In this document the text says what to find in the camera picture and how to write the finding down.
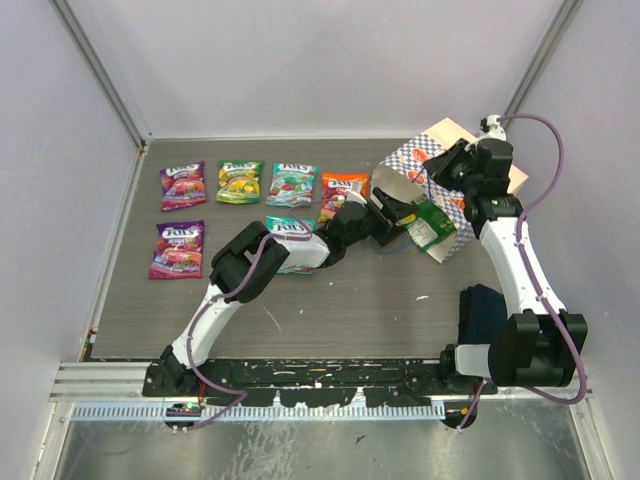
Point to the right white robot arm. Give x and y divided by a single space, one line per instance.
539 344

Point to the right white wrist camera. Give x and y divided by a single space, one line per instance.
491 127

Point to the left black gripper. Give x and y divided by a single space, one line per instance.
386 218

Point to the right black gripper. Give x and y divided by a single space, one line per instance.
440 166

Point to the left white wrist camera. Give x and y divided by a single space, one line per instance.
351 192

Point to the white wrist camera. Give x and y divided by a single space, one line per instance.
491 127
351 192

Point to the teal mint candy packet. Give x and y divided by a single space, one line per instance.
292 185

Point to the green lime candy packet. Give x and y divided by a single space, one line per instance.
428 226

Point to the green yellow candy packet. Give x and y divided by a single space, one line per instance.
239 181

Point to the left aluminium corner post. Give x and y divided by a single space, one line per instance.
96 67

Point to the aluminium corner post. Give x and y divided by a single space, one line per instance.
546 48
96 67

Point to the aluminium front rail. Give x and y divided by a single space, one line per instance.
108 380

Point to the right aluminium corner post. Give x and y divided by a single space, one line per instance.
546 48

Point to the checkered paper bag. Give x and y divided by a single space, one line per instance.
435 200

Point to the dark blue folded cloth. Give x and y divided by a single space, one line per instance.
482 313

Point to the white slotted cable duct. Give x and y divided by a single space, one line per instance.
152 411

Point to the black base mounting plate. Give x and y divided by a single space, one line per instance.
313 383

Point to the orange fruit candy packet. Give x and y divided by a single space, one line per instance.
335 190

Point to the purple candy snack packet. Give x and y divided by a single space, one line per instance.
183 187

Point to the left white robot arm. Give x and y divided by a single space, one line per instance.
242 270

